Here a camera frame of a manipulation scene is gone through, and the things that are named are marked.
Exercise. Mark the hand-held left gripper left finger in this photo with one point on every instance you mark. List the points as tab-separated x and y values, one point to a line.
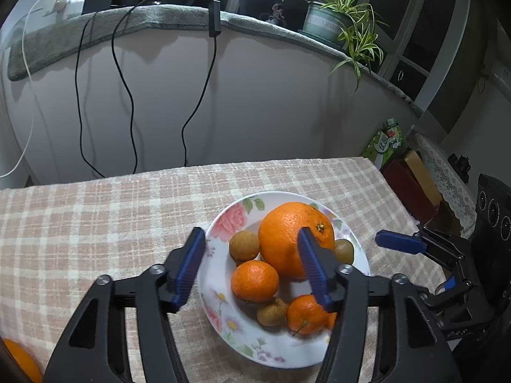
189	263

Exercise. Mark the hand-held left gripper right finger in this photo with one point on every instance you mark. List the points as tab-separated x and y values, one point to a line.
315	267

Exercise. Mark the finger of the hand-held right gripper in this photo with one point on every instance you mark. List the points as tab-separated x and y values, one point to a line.
447	285
399	242

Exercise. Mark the green-brown round fruit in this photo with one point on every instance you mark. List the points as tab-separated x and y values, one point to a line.
344	250

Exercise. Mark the mandarin with stem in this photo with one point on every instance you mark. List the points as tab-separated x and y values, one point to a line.
305	313

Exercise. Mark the large orange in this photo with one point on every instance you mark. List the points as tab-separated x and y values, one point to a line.
24	363
279	235

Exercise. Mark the small mandarin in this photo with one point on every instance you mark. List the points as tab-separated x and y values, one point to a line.
331	321

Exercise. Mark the brown longan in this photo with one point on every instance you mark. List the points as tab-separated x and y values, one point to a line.
244	245
272	312

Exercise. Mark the medium mandarin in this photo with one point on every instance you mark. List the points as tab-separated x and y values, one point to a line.
254	281

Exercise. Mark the white floral plate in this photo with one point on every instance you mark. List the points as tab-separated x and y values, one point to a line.
239	327

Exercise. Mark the dark red box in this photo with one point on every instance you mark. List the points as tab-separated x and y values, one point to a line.
403	187

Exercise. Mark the tan cardboard box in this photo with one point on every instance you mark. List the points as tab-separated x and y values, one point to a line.
421	169

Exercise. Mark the white lace cloth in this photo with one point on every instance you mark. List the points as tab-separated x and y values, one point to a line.
439	171

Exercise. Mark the small black object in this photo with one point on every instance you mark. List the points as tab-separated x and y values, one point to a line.
460	165

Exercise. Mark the green printed packet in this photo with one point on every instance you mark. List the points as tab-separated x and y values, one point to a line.
383	143

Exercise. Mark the beige checked tablecloth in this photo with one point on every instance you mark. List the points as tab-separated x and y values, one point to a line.
99	215

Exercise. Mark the potted spider plant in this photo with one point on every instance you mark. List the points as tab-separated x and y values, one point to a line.
323	20

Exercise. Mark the small purple flower plant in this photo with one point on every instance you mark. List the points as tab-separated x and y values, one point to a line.
275	14

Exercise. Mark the black box device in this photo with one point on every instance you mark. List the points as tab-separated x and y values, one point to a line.
99	2

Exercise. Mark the white power adapter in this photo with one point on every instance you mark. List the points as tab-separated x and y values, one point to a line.
70	2

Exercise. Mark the white wall socket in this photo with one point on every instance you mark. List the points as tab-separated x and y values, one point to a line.
501	75

